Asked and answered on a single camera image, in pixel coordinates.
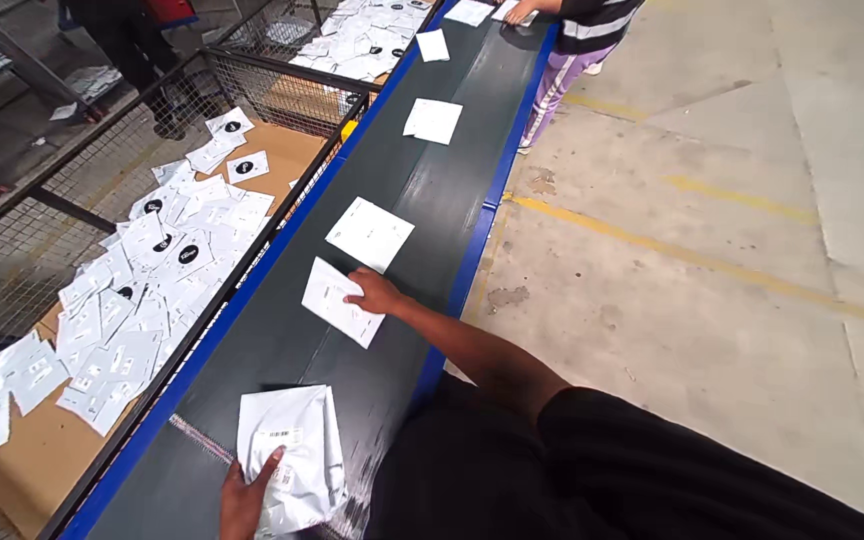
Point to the large glossy white plastic package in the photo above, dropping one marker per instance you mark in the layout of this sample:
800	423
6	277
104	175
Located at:
297	457

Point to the person's left hand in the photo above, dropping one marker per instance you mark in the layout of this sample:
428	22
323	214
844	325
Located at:
240	510

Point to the brown cardboard sheet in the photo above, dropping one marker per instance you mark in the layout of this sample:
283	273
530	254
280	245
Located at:
34	469
289	100

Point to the person's body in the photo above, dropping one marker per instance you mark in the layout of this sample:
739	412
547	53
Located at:
462	480

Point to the person's right thumb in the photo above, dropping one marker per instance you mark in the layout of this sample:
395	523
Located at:
355	300

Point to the person's right hand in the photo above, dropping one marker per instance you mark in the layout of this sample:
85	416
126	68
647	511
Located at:
379	292

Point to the person's left thumb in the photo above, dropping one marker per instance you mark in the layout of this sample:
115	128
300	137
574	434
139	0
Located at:
270	466

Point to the red crate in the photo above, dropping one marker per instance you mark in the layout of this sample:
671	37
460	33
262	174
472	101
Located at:
169	9

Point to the dark conveyor belt, blue frame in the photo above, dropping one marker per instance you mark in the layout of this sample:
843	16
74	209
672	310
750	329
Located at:
372	360

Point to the person's right fingers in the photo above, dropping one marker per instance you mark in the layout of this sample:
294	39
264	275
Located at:
361	275

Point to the person's right forearm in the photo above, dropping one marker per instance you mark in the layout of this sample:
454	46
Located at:
469	345

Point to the white mailing envelope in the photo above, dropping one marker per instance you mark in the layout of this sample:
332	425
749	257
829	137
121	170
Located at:
468	11
372	231
433	45
504	11
333	292
436	121

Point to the yellow plastic part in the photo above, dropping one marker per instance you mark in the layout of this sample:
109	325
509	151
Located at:
349	131

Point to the person's left fingers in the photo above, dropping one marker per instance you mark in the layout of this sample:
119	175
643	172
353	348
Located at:
234	473

